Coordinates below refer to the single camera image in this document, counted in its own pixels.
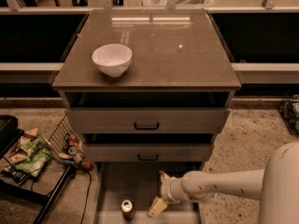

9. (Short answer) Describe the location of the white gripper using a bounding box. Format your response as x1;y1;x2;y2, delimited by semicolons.
147;171;183;217

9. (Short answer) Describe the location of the orange soda can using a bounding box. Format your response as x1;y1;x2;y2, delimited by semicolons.
121;200;135;220

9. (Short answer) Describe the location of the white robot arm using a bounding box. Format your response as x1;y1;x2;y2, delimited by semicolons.
147;142;299;224

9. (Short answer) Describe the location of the bottom grey drawer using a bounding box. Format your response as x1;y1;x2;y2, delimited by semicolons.
94;162;203;224

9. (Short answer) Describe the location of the grey drawer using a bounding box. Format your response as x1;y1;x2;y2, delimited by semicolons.
83;133;213;162
63;91;232;134
94;162;203;224

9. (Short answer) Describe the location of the middle grey drawer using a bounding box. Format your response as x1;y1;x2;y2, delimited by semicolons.
83;133;213;162

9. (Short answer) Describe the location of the red soda can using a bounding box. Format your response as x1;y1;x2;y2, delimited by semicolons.
67;135;78;147

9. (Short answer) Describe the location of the grey drawer cabinet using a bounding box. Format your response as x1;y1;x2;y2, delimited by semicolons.
51;8;242;224

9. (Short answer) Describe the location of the top grey drawer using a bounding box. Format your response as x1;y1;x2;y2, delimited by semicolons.
63;91;232;134

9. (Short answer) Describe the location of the green snack bag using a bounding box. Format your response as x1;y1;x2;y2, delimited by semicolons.
15;135;51;177

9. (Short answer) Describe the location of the white ceramic bowl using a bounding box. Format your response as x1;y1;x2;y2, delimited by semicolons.
92;44;133;77

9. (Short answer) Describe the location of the black cable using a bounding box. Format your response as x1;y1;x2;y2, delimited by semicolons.
78;169;93;224

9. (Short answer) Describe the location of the black wire basket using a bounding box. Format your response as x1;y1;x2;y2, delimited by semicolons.
0;115;93;224

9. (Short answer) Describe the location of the black wire crate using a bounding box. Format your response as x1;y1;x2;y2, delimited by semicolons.
279;94;299;136

